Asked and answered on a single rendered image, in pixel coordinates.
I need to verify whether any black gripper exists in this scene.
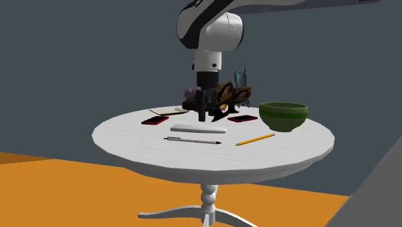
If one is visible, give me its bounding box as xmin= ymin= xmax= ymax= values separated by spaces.
xmin=196 ymin=71 xmax=220 ymax=123

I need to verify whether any pink and dark figure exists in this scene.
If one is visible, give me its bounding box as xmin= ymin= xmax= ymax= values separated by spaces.
xmin=182 ymin=87 xmax=202 ymax=112

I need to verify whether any brown figure on black stand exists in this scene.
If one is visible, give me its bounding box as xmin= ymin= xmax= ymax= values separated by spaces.
xmin=212 ymin=79 xmax=253 ymax=123

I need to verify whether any red phone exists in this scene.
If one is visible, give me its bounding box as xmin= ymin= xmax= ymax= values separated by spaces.
xmin=140 ymin=115 xmax=170 ymax=126
xmin=227 ymin=114 xmax=259 ymax=124

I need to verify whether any beige notebook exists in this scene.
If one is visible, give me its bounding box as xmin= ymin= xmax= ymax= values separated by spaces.
xmin=148 ymin=106 xmax=189 ymax=117

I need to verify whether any silver pen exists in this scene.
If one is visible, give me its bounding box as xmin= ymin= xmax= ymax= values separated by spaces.
xmin=163 ymin=135 xmax=222 ymax=145

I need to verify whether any blue glass vase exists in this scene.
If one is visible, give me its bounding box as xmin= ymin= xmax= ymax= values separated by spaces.
xmin=233 ymin=65 xmax=251 ymax=108

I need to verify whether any yellow pencil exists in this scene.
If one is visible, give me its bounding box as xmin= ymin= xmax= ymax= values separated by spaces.
xmin=234 ymin=133 xmax=276 ymax=147

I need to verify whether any green bowl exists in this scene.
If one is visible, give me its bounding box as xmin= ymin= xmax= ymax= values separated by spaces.
xmin=258 ymin=101 xmax=309 ymax=133

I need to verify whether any round white pedestal table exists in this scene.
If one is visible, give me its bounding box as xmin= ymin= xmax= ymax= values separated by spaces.
xmin=91 ymin=105 xmax=336 ymax=227

